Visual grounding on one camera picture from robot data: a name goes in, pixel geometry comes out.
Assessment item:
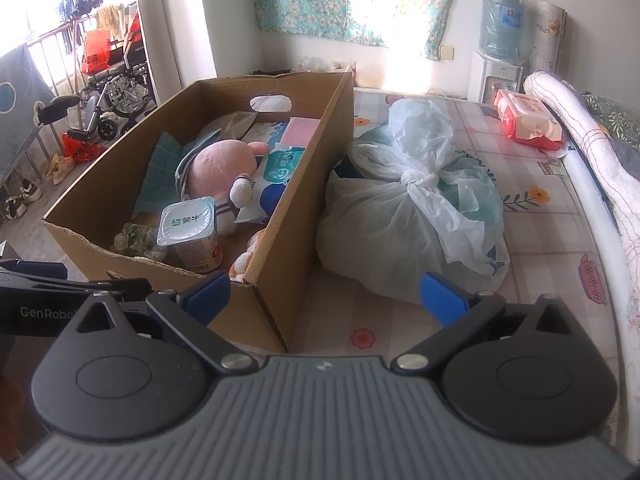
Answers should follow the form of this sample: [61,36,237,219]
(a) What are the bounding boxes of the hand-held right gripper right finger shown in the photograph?
[390,272,576,376]

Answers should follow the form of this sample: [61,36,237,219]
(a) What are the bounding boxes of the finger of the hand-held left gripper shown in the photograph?
[0,258,69,285]
[65,279,155,303]

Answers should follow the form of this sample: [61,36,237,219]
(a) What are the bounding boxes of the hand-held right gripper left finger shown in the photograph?
[75,270,258,373]

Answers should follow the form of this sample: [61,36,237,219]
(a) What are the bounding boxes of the light blue woven towel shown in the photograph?
[132,132,193,216]

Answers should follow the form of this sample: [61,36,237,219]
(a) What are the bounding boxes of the cardboard box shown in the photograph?
[42,71,356,356]

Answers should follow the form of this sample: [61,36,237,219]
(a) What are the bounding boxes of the orange white soft toy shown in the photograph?
[229,230,269,282]

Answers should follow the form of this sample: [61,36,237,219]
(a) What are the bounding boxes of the green scrunchie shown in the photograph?
[111,222,168,261]

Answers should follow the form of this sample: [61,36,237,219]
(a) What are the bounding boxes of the white yogurt cup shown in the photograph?
[156,196,224,275]

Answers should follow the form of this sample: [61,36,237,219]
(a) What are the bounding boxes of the black white sneakers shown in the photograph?
[5,180,43,221]

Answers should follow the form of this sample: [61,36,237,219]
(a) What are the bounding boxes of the beige shoe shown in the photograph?
[50,155,76,185]

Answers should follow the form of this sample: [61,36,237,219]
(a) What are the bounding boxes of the white plastic bag blue print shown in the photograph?
[315,97,512,306]

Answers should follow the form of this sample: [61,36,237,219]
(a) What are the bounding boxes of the checked printed bed sheet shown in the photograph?
[295,87,626,361]

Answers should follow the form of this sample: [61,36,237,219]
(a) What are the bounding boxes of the pink plush toy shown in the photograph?
[175,139,271,238]

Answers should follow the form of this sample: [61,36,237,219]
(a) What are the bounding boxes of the red plastic bag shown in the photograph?
[61,132,108,165]

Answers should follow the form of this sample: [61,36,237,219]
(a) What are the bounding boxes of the blue white wipes pack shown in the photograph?
[235,142,308,226]

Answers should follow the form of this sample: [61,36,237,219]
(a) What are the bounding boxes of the white blue patterned box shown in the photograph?
[241,120,291,145]

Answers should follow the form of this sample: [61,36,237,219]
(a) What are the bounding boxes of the white cloth packet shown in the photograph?
[197,110,258,141]

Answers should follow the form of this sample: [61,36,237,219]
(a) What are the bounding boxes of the grey hanging cloth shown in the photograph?
[0,42,56,176]

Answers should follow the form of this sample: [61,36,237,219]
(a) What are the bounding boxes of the pink textured cloth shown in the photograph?
[277,116,323,148]

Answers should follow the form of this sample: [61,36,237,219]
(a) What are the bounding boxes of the wheelchair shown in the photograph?
[37,7,158,143]

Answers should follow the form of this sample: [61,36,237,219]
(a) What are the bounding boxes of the red wet wipes pack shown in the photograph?
[492,88,566,151]

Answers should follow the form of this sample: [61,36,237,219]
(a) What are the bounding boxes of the white water dispenser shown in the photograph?
[467,51,525,106]

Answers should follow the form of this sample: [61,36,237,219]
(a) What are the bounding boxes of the metal railing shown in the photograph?
[0,20,86,201]

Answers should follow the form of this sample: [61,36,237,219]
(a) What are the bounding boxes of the orange plastic bag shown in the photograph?
[80,29,112,76]

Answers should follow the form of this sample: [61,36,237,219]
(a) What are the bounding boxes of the white terry blanket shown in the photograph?
[522,71,640,281]

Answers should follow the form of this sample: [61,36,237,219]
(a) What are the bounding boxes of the green leaf print pillow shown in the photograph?
[582,92,640,153]

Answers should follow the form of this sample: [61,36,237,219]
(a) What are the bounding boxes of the yellow hanging towel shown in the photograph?
[95,4,126,41]

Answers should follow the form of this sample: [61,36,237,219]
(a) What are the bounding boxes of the dark hanging clothes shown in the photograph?
[57,0,108,16]

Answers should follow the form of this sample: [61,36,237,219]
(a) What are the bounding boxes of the blue water bottle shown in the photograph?
[479,0,528,66]

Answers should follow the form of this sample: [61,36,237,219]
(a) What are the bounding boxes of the teal floral curtain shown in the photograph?
[252,0,472,61]

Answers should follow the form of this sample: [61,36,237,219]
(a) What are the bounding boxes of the white padded bed rail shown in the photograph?
[562,142,640,461]

